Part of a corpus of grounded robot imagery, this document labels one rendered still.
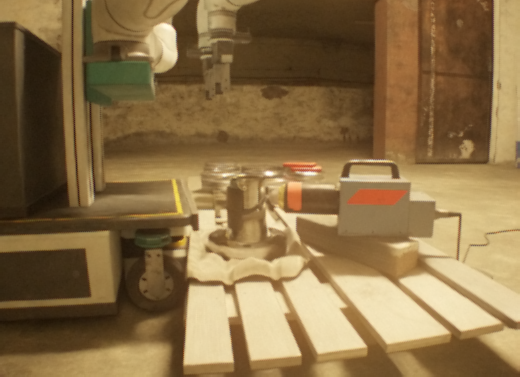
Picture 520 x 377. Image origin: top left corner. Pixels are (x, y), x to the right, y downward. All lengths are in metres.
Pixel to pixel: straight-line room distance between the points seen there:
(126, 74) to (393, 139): 4.84
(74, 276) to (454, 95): 5.64
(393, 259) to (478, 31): 5.63
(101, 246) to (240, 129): 9.33
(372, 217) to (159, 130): 9.35
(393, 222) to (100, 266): 0.83
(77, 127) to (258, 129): 9.26
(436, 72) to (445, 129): 0.85
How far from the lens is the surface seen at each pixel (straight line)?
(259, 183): 1.14
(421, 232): 1.16
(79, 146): 1.16
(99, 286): 1.06
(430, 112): 5.77
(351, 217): 1.11
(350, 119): 11.00
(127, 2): 0.88
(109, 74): 0.99
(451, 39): 6.12
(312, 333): 0.79
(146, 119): 10.29
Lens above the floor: 0.56
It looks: 9 degrees down
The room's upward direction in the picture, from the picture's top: straight up
